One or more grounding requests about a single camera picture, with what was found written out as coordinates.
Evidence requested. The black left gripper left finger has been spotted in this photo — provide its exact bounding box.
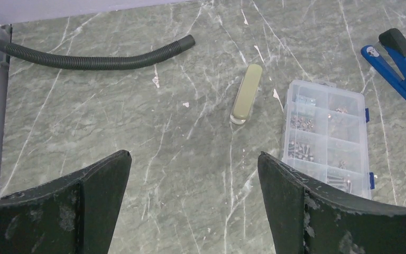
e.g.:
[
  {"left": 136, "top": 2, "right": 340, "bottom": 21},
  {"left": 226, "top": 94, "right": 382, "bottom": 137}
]
[{"left": 0, "top": 150, "right": 132, "bottom": 253}]

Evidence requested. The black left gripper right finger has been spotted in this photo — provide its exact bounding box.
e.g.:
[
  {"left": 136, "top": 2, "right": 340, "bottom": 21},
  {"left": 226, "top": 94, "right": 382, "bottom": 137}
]
[{"left": 257, "top": 152, "right": 406, "bottom": 253}]

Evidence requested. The small beige white stapler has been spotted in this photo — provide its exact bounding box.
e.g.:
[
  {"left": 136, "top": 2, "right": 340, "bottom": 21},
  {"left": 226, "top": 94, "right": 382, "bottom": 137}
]
[{"left": 230, "top": 64, "right": 263, "bottom": 125}]

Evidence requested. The blue black stapler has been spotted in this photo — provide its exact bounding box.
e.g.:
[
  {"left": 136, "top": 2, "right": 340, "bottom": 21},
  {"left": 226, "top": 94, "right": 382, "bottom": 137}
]
[{"left": 361, "top": 28, "right": 406, "bottom": 101}]

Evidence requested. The clear plastic screw organizer box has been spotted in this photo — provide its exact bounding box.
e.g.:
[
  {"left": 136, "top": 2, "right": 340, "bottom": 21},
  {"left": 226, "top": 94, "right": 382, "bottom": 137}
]
[{"left": 280, "top": 80, "right": 374, "bottom": 199}]

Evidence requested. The dark corrugated hose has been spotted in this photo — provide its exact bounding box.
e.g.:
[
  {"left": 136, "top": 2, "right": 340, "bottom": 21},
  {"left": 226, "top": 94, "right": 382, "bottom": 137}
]
[{"left": 0, "top": 34, "right": 196, "bottom": 71}]

